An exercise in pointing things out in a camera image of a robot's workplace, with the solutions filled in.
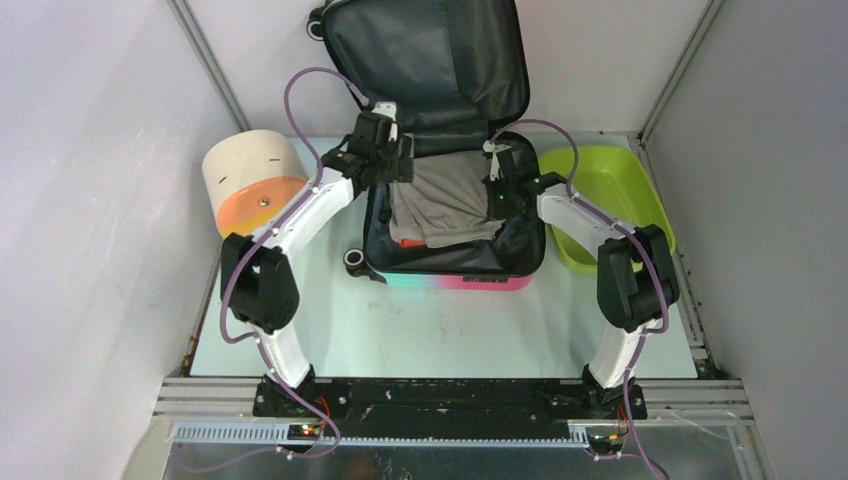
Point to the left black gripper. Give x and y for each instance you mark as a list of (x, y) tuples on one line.
[(401, 169)]

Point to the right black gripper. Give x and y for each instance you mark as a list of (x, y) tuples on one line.
[(496, 211)]

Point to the grey garment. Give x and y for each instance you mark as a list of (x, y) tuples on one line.
[(446, 204)]

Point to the orange red item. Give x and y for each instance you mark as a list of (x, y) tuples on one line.
[(409, 243)]

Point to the lime green plastic tray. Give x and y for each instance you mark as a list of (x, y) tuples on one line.
[(613, 178)]

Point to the pink teal cartoon suitcase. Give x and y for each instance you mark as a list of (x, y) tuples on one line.
[(457, 72)]

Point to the cream orange cylindrical container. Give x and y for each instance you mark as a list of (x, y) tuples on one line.
[(249, 178)]

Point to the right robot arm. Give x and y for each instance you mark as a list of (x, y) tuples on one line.
[(635, 277)]

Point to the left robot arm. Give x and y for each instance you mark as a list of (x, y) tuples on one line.
[(258, 286)]

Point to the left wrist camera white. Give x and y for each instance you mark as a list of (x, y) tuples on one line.
[(389, 110)]

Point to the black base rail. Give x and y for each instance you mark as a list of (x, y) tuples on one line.
[(453, 408)]

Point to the grey cable duct strip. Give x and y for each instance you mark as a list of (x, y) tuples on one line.
[(282, 434)]

